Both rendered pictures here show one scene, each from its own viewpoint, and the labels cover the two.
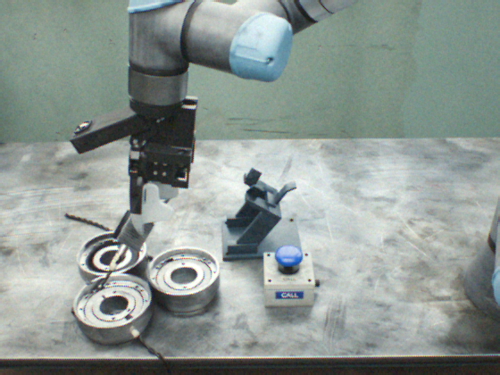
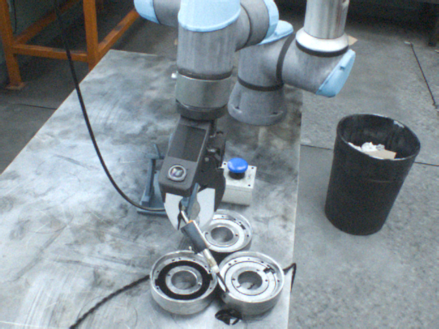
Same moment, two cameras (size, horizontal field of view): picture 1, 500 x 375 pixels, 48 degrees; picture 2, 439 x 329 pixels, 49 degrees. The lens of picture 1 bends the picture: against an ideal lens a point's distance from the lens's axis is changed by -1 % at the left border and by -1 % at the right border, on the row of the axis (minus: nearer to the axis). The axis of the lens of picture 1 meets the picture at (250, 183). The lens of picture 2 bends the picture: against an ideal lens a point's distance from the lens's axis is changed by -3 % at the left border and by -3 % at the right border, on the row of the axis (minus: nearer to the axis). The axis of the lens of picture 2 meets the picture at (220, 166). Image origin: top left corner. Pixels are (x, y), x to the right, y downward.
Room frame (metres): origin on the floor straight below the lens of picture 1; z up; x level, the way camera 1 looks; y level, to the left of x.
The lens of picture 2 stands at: (0.58, 0.70, 1.43)
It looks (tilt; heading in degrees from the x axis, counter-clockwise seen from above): 37 degrees down; 276
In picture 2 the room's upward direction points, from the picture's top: 5 degrees clockwise
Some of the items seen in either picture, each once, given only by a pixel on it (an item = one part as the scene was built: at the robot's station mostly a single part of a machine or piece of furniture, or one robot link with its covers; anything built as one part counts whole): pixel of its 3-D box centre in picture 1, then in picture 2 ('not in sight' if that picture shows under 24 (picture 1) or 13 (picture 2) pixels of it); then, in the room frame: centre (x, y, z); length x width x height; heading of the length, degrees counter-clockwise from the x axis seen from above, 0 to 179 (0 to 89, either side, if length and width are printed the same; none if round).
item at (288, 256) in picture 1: (288, 264); (236, 172); (0.63, -0.05, 0.85); 0.04 x 0.04 x 0.05
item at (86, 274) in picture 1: (113, 262); (183, 283); (0.68, 0.21, 0.82); 0.10 x 0.10 x 0.04
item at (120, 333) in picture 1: (114, 309); (249, 283); (0.58, 0.19, 0.82); 0.10 x 0.10 x 0.04
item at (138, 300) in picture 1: (114, 310); (249, 283); (0.58, 0.19, 0.82); 0.08 x 0.08 x 0.02
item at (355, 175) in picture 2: not in sight; (365, 177); (0.15, -0.99, 0.21); 0.34 x 0.34 x 0.43
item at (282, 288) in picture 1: (292, 278); (236, 181); (0.63, -0.06, 0.82); 0.08 x 0.07 x 0.05; 89
